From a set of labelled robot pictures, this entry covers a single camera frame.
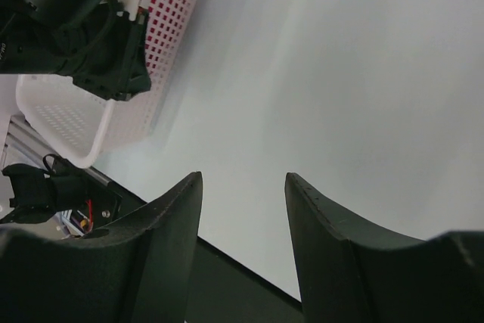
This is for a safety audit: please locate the white perforated plastic basket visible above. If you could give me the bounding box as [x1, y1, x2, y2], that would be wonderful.
[16, 0, 196, 168]

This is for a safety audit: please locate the aluminium extrusion rail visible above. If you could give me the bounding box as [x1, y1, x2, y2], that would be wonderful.
[3, 113, 114, 188]

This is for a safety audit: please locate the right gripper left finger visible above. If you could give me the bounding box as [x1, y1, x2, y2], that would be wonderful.
[1, 172, 203, 322]

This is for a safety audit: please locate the crimson red t shirt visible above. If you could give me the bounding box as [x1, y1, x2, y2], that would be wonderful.
[139, 0, 197, 74]

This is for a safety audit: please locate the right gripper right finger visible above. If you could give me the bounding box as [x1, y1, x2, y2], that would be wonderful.
[285, 172, 483, 322]

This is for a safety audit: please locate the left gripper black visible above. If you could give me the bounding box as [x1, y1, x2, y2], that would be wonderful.
[1, 0, 151, 101]

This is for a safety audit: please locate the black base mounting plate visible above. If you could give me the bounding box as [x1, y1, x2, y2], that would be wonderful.
[88, 177, 304, 322]

